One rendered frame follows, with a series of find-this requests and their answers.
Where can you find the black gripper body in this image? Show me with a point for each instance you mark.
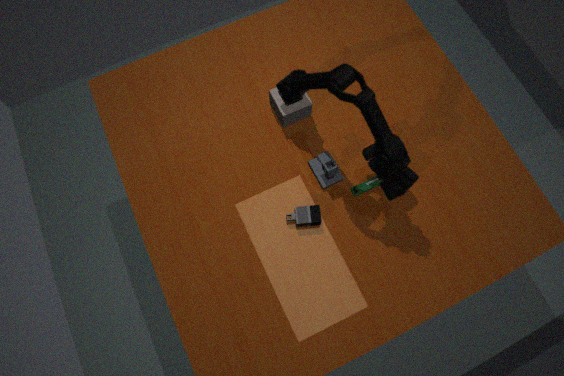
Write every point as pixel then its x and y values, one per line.
pixel 392 190

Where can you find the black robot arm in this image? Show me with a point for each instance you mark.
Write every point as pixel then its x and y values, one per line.
pixel 391 153

